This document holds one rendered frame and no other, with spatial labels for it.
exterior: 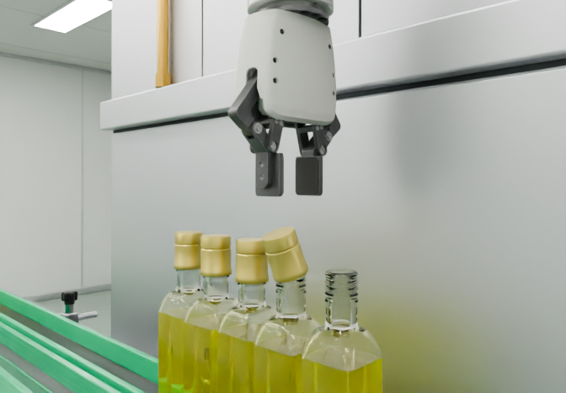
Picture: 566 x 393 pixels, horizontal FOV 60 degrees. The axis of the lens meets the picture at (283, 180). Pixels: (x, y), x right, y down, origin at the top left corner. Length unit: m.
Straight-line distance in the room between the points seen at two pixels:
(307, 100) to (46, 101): 6.26
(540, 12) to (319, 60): 0.20
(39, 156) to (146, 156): 5.61
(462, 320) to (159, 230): 0.59
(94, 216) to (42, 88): 1.70
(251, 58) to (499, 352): 0.36
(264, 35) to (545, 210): 0.29
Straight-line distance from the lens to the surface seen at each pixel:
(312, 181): 0.49
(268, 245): 0.46
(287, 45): 0.46
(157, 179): 0.95
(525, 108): 0.50
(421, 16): 0.60
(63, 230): 6.69
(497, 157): 0.50
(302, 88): 0.46
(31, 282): 6.63
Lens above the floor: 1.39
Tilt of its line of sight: level
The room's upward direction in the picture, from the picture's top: straight up
